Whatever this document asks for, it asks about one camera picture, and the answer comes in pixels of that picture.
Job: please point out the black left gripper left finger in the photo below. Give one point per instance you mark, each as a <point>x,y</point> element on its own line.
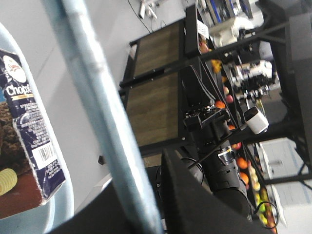
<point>104,215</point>

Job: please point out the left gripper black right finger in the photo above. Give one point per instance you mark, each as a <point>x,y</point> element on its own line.
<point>190,209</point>

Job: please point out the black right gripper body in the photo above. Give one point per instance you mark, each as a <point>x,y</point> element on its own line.
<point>209,130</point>

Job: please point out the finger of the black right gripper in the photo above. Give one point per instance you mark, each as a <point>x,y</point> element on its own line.
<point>194,90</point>

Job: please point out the light blue shopping basket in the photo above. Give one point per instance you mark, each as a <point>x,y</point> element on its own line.
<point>85,59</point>

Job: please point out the blue Chocofolo cookie box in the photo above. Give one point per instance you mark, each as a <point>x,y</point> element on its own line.
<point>30,172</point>

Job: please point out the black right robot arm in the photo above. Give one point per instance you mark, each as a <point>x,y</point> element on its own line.
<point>222,174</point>

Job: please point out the wooden black-framed produce stand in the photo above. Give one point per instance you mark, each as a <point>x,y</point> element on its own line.
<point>267,66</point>

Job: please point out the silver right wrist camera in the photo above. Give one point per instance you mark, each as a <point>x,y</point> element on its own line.
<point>255,120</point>

